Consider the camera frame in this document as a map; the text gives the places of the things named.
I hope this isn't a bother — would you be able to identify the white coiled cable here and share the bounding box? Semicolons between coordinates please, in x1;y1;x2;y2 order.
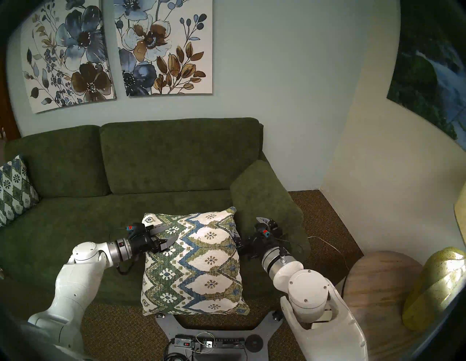
193;332;216;354

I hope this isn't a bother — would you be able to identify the thin right wrist cable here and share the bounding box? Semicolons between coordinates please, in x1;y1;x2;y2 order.
276;237;305;259

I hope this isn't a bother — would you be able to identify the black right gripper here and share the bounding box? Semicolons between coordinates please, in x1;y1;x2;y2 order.
237;217;284;260

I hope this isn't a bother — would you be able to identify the waterfall landscape wall poster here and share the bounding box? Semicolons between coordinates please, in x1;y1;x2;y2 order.
387;0;466;151

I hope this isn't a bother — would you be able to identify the yellow-green speckled lamp base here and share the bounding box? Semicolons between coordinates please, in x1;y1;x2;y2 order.
402;247;466;331

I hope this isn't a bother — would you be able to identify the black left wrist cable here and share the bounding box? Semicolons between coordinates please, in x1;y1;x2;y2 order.
115;251;143;275

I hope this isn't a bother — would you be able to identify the green white patterned throw pillow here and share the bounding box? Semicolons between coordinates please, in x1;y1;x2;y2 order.
141;207;250;316

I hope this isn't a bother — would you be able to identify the pale yellow lampshade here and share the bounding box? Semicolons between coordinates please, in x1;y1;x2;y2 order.
454;182;466;248

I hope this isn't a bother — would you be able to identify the black power strip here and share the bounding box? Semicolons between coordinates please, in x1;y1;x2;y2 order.
174;335;245;352

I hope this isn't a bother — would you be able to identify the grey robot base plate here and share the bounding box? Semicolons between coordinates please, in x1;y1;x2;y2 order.
155;311;284;361

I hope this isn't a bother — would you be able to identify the dark wooden door frame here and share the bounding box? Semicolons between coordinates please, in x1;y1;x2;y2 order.
0;66;21;140

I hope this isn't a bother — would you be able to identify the brown leaves flower canvas painting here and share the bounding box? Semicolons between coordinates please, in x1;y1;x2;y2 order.
114;0;213;97

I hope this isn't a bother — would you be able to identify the thin white floor cable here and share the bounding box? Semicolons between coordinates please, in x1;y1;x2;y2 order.
308;236;350;271

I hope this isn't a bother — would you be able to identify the blue flower canvas painting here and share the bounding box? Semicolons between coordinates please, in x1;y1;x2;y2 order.
20;0;117;114

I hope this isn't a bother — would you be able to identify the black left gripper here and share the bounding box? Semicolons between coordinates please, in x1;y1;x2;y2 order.
130;224;180;255

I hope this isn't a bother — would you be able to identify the round wooden side table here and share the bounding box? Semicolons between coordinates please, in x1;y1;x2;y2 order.
342;250;425;361

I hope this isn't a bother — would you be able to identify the blue white patterned throw pillow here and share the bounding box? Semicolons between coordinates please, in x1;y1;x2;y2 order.
0;155;40;227

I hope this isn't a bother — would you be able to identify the dark green fabric sofa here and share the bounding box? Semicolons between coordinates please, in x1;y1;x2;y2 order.
0;117;311;308

